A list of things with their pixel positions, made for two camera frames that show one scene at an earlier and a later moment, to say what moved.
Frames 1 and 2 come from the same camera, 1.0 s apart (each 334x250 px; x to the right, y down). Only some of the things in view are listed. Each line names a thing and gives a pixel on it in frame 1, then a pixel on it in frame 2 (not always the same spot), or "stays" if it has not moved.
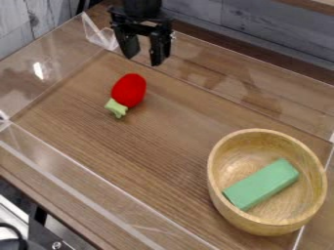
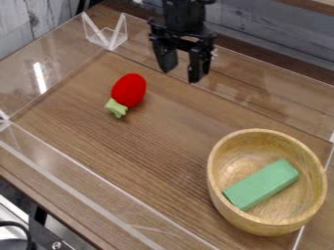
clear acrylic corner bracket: [102, 36] stays
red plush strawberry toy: [129, 93] stays
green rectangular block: [260, 186] stays
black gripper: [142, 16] to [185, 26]
